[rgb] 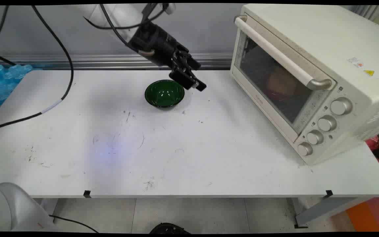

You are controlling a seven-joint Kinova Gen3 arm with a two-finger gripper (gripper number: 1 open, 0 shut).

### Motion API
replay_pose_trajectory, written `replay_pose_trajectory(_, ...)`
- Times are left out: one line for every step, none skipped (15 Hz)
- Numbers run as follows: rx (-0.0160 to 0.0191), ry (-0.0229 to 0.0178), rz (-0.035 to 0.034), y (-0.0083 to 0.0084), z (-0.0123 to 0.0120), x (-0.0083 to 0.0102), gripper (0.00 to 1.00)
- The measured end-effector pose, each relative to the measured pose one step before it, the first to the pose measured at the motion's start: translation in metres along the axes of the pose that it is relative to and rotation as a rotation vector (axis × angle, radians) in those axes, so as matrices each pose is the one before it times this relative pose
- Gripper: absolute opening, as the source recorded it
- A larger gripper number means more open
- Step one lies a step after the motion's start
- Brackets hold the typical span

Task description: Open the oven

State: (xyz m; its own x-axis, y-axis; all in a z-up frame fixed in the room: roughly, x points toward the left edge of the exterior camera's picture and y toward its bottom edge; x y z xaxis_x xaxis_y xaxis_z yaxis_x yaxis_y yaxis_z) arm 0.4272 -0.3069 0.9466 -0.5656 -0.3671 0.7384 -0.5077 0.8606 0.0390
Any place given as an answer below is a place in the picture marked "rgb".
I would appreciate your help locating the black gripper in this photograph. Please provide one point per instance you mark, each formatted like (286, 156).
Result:
(156, 44)

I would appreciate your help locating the red plate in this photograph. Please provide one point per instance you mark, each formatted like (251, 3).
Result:
(283, 96)

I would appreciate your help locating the black round floor object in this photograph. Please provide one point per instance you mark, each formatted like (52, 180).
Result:
(169, 228)

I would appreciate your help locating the white label sticker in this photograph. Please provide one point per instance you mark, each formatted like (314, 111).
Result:
(356, 61)

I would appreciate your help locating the aluminium rail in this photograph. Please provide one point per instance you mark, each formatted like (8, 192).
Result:
(110, 61)

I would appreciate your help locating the grey ribbed panel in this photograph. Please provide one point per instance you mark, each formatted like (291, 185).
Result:
(365, 11)

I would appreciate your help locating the yellow warning sticker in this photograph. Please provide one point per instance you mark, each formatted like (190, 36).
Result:
(369, 72)

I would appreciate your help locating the dark green glass bowl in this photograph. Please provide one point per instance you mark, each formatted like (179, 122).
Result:
(164, 93)

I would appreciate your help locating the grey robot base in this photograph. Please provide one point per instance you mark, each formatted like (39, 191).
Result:
(12, 209)

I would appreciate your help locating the large silver oven knob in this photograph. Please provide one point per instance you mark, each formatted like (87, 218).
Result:
(340, 106)

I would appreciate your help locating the black tape marker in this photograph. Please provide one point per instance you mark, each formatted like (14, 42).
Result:
(87, 194)
(329, 193)

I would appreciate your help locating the orange floor object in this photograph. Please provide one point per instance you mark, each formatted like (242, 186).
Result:
(367, 217)

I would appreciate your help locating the cream toaster oven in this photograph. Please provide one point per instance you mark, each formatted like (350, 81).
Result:
(347, 42)

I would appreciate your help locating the grey metal table leg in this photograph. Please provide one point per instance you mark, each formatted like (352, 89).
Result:
(324, 210)

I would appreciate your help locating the white table leg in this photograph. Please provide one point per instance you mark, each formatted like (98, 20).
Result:
(53, 207)

